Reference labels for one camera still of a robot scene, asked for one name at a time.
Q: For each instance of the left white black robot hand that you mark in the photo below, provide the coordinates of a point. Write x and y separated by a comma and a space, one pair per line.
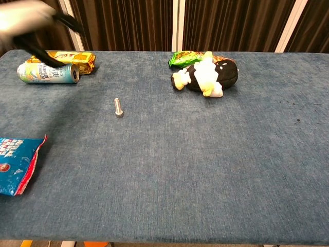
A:
23, 20

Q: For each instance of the silver metal bolt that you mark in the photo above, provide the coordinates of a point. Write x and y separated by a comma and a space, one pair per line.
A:
118, 108

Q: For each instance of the brown pleated curtain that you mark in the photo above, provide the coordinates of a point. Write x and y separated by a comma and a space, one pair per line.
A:
312, 28
123, 24
59, 38
231, 24

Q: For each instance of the light blue drink can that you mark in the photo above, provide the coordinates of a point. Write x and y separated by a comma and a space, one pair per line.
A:
38, 76

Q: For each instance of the gold foil snack package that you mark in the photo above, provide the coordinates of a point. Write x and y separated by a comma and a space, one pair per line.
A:
82, 58

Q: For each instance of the blue snack bag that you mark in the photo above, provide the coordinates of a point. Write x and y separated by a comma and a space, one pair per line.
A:
14, 164

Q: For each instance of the green snack bag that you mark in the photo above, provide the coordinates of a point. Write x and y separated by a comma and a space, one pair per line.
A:
180, 60

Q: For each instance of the blue fabric table cover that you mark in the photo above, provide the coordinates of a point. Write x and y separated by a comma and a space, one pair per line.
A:
164, 159

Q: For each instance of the black white plush toy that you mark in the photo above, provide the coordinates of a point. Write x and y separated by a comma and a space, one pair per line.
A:
226, 73

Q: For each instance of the orange object under table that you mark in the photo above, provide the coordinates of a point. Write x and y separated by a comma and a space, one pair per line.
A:
26, 243
96, 244

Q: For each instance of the white partition post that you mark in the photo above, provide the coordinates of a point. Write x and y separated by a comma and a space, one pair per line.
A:
290, 25
177, 25
77, 41

